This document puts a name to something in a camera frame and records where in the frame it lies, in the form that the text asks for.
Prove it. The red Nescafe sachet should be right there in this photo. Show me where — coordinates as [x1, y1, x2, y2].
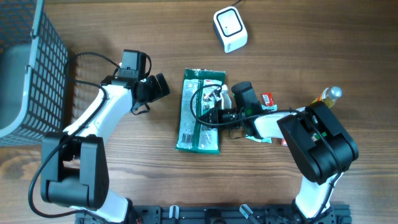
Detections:
[262, 92, 275, 106]

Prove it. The teal wipes packet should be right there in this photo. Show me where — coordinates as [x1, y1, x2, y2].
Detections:
[245, 105, 277, 143]

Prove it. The orange Kleenex tissue pack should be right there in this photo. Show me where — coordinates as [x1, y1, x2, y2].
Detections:
[281, 139, 287, 147]

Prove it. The yellow Vim dish soap bottle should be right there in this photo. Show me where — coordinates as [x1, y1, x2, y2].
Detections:
[313, 86, 343, 108]

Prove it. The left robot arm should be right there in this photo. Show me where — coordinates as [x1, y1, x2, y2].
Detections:
[28, 50, 170, 223]

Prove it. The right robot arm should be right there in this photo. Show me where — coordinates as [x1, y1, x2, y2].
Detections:
[190, 82, 359, 223]

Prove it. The white barcode scanner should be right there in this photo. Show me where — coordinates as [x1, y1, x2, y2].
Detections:
[213, 6, 248, 54]

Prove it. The dark grey mesh basket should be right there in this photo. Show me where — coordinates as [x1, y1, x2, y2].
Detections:
[1, 0, 68, 147]

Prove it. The left camera cable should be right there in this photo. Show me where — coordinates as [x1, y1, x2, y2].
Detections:
[27, 51, 122, 219]

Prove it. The camera cable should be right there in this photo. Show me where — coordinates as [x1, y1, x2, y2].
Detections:
[189, 83, 345, 224]
[27, 51, 122, 219]

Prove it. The right camera cable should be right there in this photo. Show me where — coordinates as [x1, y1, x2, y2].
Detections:
[189, 83, 345, 224]

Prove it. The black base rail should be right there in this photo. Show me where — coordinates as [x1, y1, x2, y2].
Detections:
[75, 204, 353, 224]

